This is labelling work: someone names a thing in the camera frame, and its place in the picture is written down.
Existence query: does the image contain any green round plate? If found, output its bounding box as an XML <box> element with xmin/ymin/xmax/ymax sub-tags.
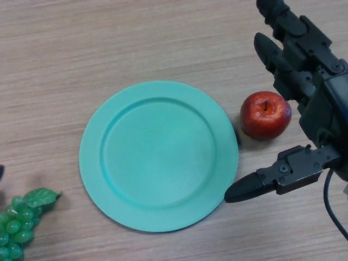
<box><xmin>78</xmin><ymin>80</ymin><xmax>239</xmax><ymax>234</ymax></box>

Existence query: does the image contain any red apple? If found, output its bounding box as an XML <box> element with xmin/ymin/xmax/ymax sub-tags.
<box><xmin>239</xmin><ymin>91</ymin><xmax>293</xmax><ymax>141</ymax></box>

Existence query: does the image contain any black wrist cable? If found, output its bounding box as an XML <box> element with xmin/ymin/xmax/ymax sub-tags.
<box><xmin>323</xmin><ymin>167</ymin><xmax>348</xmax><ymax>242</ymax></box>

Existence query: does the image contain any green grape bunch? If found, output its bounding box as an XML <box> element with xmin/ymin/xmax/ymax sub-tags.
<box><xmin>0</xmin><ymin>187</ymin><xmax>63</xmax><ymax>261</ymax></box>

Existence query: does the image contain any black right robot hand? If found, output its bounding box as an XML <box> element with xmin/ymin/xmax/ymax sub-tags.
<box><xmin>224</xmin><ymin>0</ymin><xmax>348</xmax><ymax>204</ymax></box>

